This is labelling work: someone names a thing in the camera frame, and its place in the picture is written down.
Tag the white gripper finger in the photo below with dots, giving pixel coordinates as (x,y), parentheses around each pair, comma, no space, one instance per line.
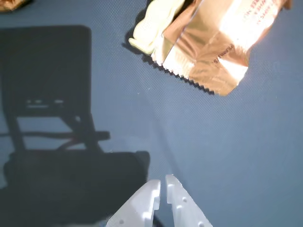
(187,208)
(135,205)

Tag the yellow crinkle toy fry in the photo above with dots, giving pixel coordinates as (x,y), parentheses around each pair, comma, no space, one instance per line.
(151,26)

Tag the dark grey mat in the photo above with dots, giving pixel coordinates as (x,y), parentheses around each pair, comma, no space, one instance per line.
(236,153)

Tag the gold foil wrapper with print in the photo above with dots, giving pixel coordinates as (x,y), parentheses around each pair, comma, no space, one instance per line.
(213,47)

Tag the small gold foil wrapper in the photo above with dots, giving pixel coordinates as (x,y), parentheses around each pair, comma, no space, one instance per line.
(9,4)

